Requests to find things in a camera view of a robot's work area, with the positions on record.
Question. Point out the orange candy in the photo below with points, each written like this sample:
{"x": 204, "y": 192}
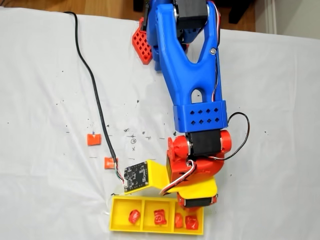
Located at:
{"x": 178, "y": 220}
{"x": 93, "y": 139}
{"x": 108, "y": 163}

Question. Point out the red candy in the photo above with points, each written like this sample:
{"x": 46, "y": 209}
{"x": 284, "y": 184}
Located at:
{"x": 134, "y": 216}
{"x": 159, "y": 217}
{"x": 191, "y": 222}

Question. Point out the yellow three-compartment box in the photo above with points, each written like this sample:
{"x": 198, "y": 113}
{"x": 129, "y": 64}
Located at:
{"x": 117, "y": 207}

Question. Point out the white plastic table cover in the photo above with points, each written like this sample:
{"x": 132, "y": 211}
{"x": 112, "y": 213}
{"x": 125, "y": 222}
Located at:
{"x": 50, "y": 87}

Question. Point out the black table clamp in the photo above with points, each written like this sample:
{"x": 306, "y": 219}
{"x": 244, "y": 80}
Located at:
{"x": 145, "y": 15}

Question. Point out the camera board on yellow mount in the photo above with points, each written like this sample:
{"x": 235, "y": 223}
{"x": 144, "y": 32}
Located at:
{"x": 136, "y": 176}

